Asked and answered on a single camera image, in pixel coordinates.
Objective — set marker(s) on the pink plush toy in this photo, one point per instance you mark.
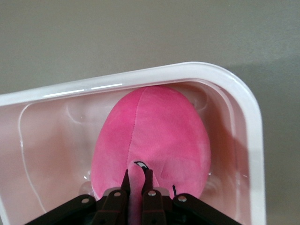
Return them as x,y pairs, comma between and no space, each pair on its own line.
152,129

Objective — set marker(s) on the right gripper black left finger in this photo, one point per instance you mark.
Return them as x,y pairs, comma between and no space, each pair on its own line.
112,206

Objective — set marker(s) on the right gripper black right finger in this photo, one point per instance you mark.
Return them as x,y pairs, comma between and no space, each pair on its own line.
154,206

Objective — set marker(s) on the pink plastic box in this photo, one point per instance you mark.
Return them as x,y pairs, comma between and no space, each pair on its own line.
246,117

